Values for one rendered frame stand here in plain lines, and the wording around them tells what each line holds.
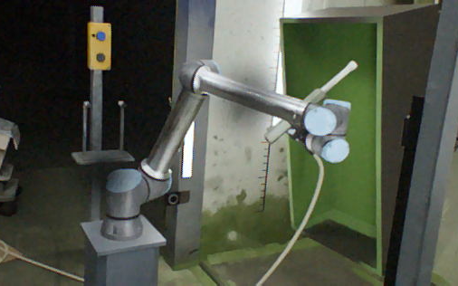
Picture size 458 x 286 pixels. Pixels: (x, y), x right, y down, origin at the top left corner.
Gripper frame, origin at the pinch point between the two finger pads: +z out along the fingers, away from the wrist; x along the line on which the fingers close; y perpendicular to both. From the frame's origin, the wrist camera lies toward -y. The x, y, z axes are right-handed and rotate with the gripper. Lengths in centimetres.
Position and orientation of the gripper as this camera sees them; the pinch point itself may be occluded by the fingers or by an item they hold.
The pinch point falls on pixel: (291, 125)
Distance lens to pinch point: 204.6
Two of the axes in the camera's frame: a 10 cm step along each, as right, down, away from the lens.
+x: 7.3, -6.8, -0.1
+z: -2.1, -2.4, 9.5
